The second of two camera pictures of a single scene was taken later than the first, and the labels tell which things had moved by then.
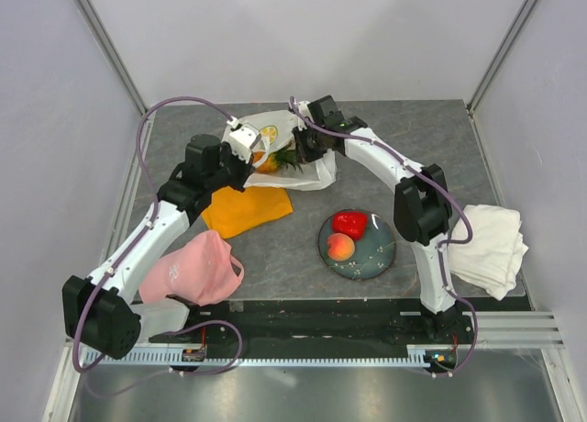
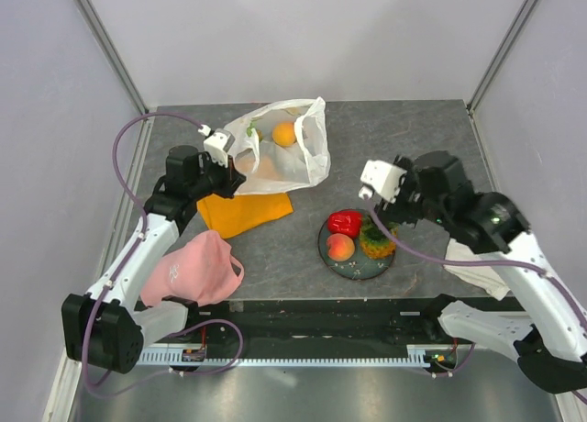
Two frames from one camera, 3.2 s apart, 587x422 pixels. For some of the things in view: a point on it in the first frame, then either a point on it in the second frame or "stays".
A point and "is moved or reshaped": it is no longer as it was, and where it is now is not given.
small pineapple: [287, 156] to [373, 241]
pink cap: [204, 272] stays
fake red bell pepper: [353, 224] stays
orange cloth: [231, 211] stays
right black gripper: [304, 154] to [396, 211]
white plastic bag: [276, 129] is moved or reshaped
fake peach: [340, 247] stays
